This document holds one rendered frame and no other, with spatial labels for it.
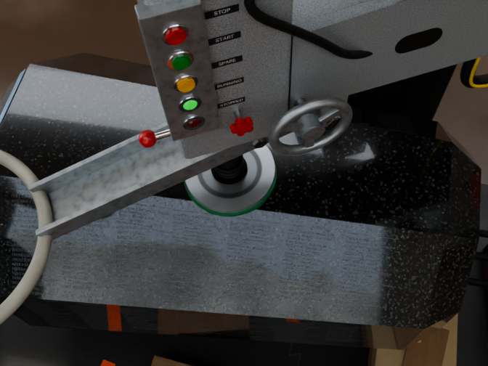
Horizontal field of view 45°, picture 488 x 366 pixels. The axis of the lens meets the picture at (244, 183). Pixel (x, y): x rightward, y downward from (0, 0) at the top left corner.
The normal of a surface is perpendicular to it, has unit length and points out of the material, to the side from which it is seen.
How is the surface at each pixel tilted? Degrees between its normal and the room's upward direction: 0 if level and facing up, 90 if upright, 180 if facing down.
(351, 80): 90
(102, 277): 45
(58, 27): 0
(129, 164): 16
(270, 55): 90
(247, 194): 0
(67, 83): 0
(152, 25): 90
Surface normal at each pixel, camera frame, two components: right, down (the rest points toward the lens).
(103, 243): -0.14, 0.30
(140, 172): -0.30, -0.36
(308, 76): 0.30, 0.84
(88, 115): -0.04, -0.46
